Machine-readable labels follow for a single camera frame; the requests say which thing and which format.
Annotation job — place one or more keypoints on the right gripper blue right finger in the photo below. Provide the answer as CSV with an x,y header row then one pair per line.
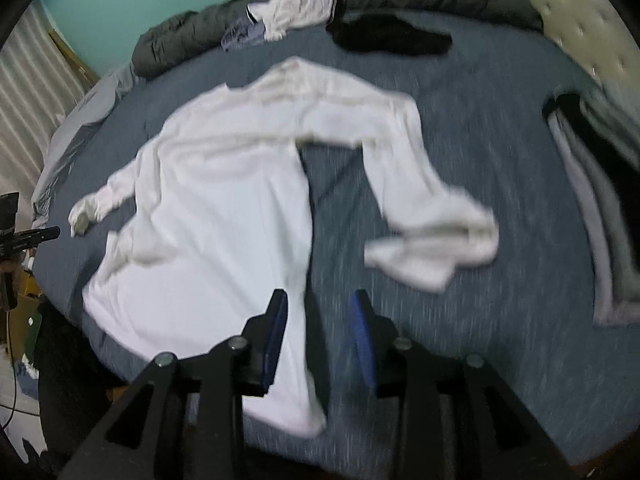
x,y
374,340

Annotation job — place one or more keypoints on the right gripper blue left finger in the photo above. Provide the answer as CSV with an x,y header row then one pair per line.
x,y
264,335

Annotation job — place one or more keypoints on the white long sleeve shirt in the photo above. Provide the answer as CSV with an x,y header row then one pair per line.
x,y
223,219

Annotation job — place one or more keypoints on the stack of folded grey clothes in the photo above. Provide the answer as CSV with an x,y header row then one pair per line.
x,y
597,134

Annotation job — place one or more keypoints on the white radiator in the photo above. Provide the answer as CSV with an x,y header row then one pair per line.
x,y
38,89

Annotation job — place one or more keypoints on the dark blue patterned bedspread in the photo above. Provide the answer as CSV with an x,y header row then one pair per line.
x,y
529,313

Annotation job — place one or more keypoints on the light grey bed sheet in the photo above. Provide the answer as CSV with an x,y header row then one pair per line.
x,y
76,130

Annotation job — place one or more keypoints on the black garment on bed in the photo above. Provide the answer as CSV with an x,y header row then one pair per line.
x,y
386,33

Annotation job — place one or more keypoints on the purple grey crumpled garment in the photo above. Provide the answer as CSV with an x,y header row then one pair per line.
x,y
243,33

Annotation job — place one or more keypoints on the white crumpled garment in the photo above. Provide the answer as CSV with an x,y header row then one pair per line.
x,y
279,16

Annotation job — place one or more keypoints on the dark grey rolled duvet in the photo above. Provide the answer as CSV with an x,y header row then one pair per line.
x,y
189,34

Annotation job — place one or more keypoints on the cream tufted headboard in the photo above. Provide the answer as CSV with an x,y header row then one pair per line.
x,y
595,35

